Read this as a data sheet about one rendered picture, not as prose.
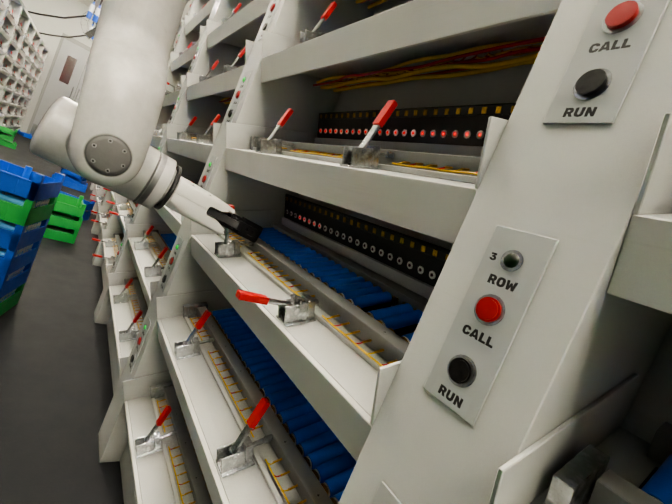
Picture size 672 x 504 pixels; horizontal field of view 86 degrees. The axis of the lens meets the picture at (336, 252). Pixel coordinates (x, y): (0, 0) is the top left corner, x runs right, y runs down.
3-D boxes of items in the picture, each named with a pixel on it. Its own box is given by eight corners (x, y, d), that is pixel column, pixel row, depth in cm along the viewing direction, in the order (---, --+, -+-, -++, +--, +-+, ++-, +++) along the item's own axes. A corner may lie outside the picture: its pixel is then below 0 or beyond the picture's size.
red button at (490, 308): (492, 325, 22) (503, 302, 22) (470, 315, 23) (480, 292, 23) (500, 328, 23) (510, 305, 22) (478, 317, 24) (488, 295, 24)
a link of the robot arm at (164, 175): (129, 195, 57) (148, 204, 59) (135, 205, 50) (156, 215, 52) (156, 150, 57) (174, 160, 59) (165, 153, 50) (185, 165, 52)
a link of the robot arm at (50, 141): (166, 152, 50) (155, 151, 57) (56, 88, 42) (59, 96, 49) (136, 205, 49) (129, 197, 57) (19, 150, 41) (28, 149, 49)
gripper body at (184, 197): (144, 199, 59) (205, 229, 66) (152, 211, 51) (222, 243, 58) (166, 159, 59) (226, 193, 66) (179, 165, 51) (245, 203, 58)
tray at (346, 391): (364, 473, 28) (380, 369, 26) (191, 255, 76) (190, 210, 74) (508, 398, 40) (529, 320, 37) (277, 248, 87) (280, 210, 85)
